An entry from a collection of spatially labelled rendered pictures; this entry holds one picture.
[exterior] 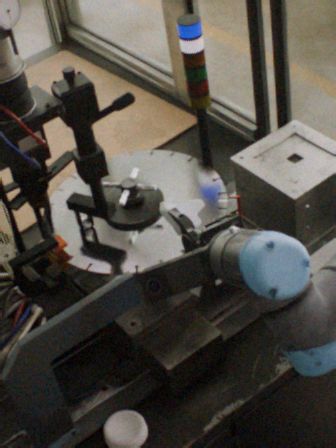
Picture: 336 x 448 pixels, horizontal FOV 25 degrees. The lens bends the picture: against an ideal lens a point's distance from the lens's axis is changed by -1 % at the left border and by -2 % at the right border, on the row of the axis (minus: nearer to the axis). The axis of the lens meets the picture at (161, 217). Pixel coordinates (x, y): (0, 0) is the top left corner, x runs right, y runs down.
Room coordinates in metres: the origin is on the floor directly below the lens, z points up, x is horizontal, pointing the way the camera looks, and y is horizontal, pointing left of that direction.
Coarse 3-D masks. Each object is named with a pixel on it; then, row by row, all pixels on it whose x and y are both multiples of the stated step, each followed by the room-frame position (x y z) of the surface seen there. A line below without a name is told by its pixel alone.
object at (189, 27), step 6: (180, 18) 1.33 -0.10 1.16; (186, 18) 1.33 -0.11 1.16; (192, 18) 1.32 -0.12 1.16; (198, 18) 1.32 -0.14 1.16; (180, 24) 1.31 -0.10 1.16; (186, 24) 1.30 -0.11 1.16; (192, 24) 1.30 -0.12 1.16; (198, 24) 1.30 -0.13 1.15; (180, 30) 1.31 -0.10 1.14; (186, 30) 1.30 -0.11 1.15; (192, 30) 1.30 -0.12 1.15; (198, 30) 1.30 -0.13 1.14; (180, 36) 1.31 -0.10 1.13; (186, 36) 1.30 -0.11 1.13; (192, 36) 1.30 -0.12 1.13; (198, 36) 1.30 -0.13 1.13
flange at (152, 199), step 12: (120, 192) 1.08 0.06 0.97; (144, 192) 1.08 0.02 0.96; (156, 192) 1.08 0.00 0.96; (132, 204) 1.04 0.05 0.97; (144, 204) 1.05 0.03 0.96; (156, 204) 1.04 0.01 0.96; (120, 216) 1.03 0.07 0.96; (132, 216) 1.02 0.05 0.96; (144, 216) 1.02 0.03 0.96; (156, 216) 1.02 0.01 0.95
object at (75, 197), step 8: (96, 184) 0.99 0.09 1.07; (96, 192) 0.99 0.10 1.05; (104, 192) 1.00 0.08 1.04; (72, 200) 1.03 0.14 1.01; (80, 200) 1.02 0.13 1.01; (88, 200) 1.02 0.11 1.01; (96, 200) 0.99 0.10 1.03; (104, 200) 1.00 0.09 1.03; (72, 208) 1.02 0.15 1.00; (80, 208) 1.01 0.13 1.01; (88, 208) 1.00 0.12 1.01; (96, 208) 1.00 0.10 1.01; (104, 208) 0.99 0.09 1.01; (112, 208) 0.99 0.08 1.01; (80, 216) 1.02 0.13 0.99; (88, 216) 1.03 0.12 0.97; (96, 216) 1.00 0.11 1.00; (104, 216) 0.99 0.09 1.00; (112, 216) 0.99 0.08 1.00; (80, 224) 1.02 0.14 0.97
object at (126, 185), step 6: (132, 174) 1.09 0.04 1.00; (126, 180) 1.07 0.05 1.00; (132, 180) 1.07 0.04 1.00; (108, 186) 1.07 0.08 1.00; (114, 186) 1.07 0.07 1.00; (120, 186) 1.06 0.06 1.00; (126, 186) 1.05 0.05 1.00; (132, 186) 1.05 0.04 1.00; (138, 186) 1.05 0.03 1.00; (144, 186) 1.05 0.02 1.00; (150, 186) 1.05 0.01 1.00; (126, 192) 1.04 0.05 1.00; (132, 192) 1.05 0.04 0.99; (138, 192) 1.06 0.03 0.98; (120, 198) 1.03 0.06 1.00; (126, 198) 1.03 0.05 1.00; (132, 198) 1.05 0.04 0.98; (120, 204) 1.02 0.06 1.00
